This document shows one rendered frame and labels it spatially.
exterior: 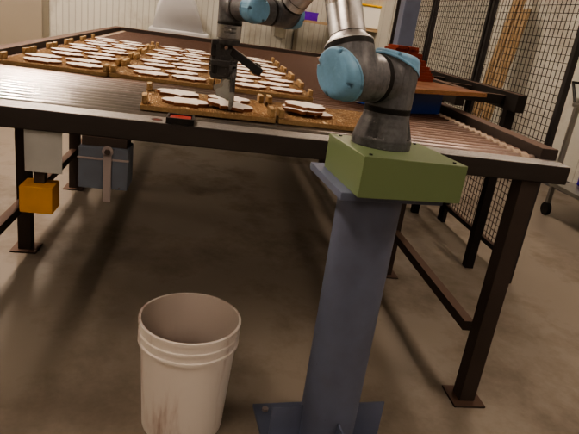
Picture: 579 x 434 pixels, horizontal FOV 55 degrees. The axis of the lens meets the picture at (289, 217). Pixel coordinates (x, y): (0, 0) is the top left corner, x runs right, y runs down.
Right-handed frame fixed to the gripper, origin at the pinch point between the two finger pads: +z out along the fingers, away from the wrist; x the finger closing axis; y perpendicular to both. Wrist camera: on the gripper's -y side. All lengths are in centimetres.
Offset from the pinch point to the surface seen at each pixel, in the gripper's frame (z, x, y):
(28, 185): 23, 22, 56
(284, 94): 2, -51, -27
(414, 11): -39, -167, -124
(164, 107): 0.7, 9.4, 20.4
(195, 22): -4, -485, 2
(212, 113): 1.3, 9.4, 6.1
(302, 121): 1.6, 9.3, -22.3
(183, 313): 64, 21, 12
